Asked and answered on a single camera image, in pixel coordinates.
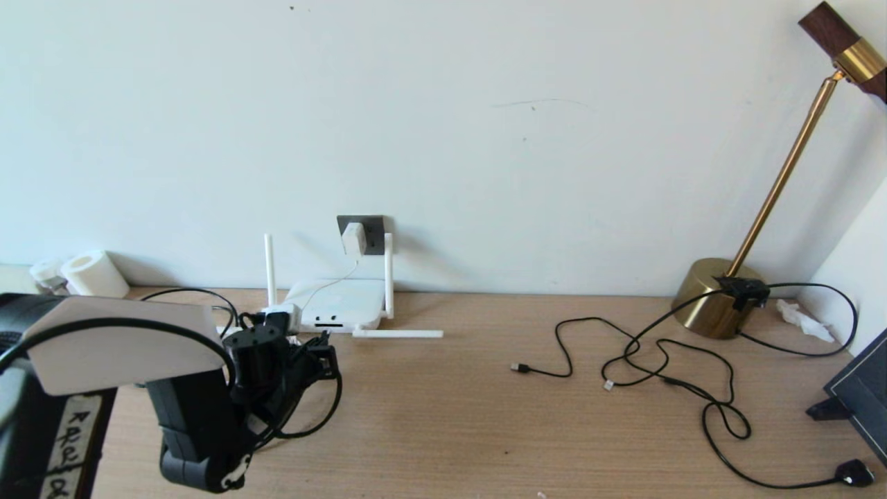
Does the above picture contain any black lamp power cord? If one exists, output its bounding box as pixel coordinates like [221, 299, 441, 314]
[601, 277, 874, 490]

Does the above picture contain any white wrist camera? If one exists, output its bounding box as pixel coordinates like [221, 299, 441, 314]
[261, 303, 303, 335]

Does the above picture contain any thin white adapter cable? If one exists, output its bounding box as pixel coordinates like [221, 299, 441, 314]
[305, 254, 361, 309]

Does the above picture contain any crumpled white tissue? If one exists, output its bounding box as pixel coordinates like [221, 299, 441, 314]
[775, 300, 834, 344]

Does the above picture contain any brass desk lamp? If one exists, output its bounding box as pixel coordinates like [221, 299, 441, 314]
[671, 1, 887, 340]

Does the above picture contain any clear plastic container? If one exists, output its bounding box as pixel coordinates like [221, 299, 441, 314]
[29, 260, 70, 293]

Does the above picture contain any grey wall socket plate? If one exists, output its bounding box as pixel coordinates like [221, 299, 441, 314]
[337, 215, 386, 256]

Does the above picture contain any white toilet paper roll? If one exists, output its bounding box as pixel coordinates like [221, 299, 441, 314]
[60, 249, 131, 299]

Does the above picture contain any white handwritten label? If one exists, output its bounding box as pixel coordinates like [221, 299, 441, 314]
[40, 394, 103, 499]

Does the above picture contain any white wifi router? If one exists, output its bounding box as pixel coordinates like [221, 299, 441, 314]
[218, 233, 444, 340]

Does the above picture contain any black usb cable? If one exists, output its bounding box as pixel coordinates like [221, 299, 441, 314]
[511, 317, 751, 441]

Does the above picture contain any dark framed board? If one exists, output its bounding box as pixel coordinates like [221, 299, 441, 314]
[825, 326, 887, 469]

